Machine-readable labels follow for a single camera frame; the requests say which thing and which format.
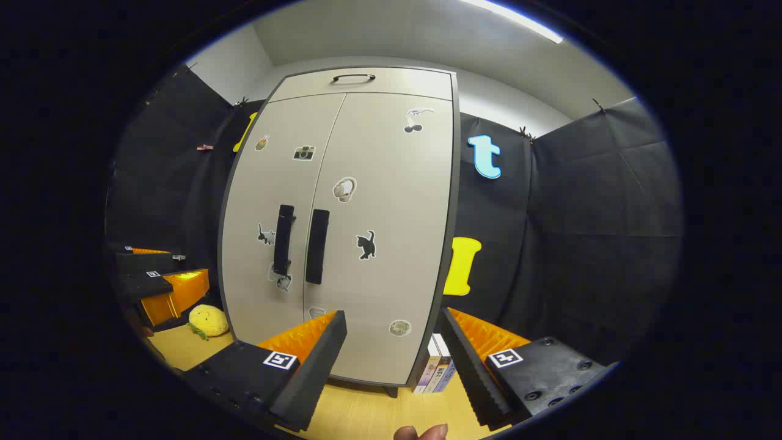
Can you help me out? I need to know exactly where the black backdrop cloth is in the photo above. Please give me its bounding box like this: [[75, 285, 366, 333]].
[[104, 61, 684, 367]]

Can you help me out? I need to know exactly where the beige cabinet drawer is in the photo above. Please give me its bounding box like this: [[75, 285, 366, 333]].
[[268, 67, 456, 103]]

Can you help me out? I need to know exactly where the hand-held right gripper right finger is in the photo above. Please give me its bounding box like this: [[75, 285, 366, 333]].
[[439, 307, 612, 428]]

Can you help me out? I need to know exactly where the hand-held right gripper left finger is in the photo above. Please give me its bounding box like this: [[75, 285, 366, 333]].
[[183, 310, 348, 433]]

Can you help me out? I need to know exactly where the beige cabinet door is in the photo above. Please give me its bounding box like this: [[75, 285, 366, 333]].
[[220, 93, 348, 343], [302, 93, 456, 387]]

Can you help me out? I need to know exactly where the yellow plush toy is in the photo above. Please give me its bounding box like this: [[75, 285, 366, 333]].
[[188, 304, 230, 341]]

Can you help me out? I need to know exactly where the thin upright book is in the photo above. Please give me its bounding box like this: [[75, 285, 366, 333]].
[[435, 361, 458, 394], [426, 351, 453, 394], [414, 335, 440, 393]]

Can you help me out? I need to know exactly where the double-door shoe cabinet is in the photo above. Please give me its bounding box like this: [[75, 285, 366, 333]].
[[218, 66, 461, 398]]

